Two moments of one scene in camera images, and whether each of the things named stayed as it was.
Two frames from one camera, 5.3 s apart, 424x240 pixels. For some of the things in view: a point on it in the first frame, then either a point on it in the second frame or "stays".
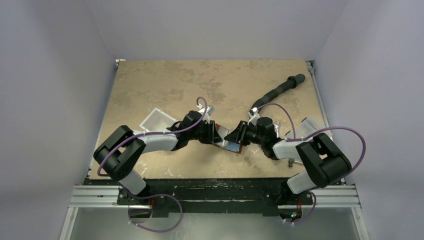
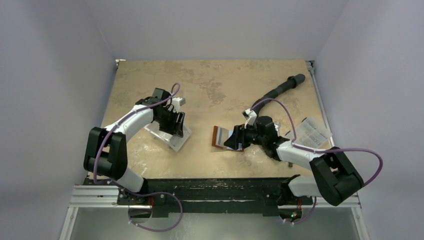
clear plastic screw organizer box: [309, 125] stays
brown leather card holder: [233, 146] stays
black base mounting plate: [215, 197] stays
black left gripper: [212, 136] -> [176, 126]
